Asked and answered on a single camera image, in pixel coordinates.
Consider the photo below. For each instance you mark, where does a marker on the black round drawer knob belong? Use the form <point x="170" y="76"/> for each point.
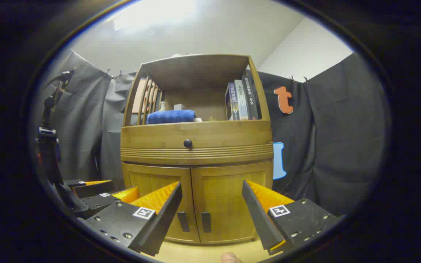
<point x="188" y="143"/>

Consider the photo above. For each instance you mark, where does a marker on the blue book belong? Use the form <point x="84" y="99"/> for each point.
<point x="232" y="102"/>

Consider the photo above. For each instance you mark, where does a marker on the light grey book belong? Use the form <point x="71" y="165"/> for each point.
<point x="241" y="100"/>

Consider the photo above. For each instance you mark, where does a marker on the small glass bottle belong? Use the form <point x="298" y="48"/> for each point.
<point x="162" y="106"/>

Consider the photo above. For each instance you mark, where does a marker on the wooden double-door shoe cabinet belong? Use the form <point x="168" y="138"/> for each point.
<point x="196" y="73"/>

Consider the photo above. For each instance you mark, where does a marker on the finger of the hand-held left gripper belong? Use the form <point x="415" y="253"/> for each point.
<point x="101" y="202"/>
<point x="93" y="189"/>

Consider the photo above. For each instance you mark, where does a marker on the small grey box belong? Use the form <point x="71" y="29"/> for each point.
<point x="178" y="107"/>

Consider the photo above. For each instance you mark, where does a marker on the blue folded towel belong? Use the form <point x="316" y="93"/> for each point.
<point x="170" y="117"/>

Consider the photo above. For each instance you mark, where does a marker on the black backdrop cloth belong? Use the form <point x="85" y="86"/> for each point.
<point x="342" y="128"/>

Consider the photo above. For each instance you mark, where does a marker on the black book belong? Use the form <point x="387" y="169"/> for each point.
<point x="251" y="98"/>

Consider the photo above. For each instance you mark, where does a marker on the wooden shoe cabinet door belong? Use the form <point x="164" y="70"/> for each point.
<point x="148" y="179"/>
<point x="225" y="197"/>

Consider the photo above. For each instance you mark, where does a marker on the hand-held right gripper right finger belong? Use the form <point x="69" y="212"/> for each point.
<point x="261" y="219"/>

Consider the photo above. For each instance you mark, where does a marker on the wooden cabinet drawer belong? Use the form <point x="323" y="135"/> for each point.
<point x="232" y="135"/>

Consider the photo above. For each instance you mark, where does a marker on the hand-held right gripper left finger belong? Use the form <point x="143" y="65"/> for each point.
<point x="163" y="223"/>

